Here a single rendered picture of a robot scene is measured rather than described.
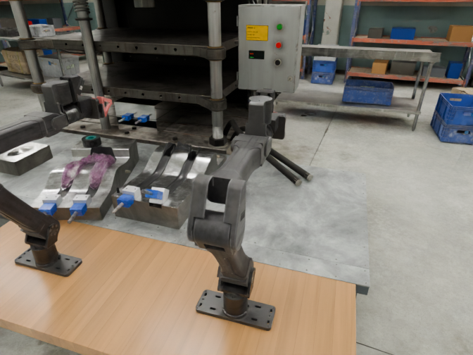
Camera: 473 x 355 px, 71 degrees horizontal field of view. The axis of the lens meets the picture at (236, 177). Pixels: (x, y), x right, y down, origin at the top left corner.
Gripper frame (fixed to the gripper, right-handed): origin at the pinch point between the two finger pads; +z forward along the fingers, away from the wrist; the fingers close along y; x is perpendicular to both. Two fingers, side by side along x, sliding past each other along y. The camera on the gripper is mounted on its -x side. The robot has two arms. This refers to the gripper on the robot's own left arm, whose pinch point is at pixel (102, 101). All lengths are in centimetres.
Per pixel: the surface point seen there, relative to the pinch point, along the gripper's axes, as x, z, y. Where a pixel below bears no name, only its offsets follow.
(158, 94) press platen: 14, 70, 18
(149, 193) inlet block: 24.5, -14.4, -23.8
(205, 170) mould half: 28.1, 14.2, -31.8
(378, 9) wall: -29, 652, -129
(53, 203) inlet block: 33.0, -18.3, 13.2
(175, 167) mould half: 28.6, 13.7, -18.9
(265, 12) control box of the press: -27, 74, -40
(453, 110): 69, 318, -203
